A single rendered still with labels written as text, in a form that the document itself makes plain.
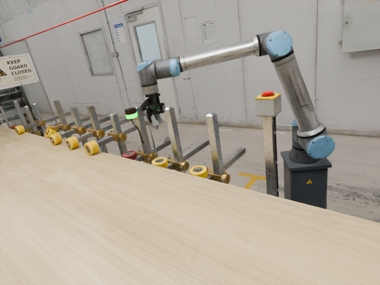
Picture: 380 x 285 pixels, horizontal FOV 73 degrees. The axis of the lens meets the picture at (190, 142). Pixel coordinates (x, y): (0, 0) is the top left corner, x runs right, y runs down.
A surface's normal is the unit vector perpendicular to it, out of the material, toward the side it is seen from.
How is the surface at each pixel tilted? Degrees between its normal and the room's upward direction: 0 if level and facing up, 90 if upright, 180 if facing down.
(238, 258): 0
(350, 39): 90
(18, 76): 90
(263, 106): 90
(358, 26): 90
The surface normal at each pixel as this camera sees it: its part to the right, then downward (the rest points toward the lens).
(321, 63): -0.59, 0.39
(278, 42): -0.10, 0.27
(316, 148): 0.00, 0.45
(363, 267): -0.16, -0.92
